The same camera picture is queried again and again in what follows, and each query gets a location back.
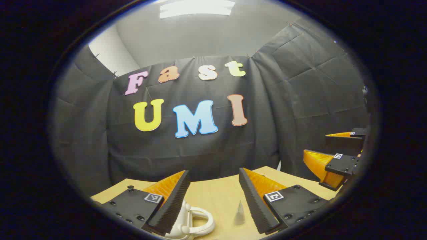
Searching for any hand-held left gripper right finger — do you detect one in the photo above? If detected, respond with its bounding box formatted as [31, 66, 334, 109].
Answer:
[238, 168, 329, 234]

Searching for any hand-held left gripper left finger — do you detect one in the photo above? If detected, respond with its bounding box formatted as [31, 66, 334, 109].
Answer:
[95, 170, 191, 235]

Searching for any black backdrop cloth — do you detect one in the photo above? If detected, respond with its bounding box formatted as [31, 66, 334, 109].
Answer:
[50, 17, 371, 197]

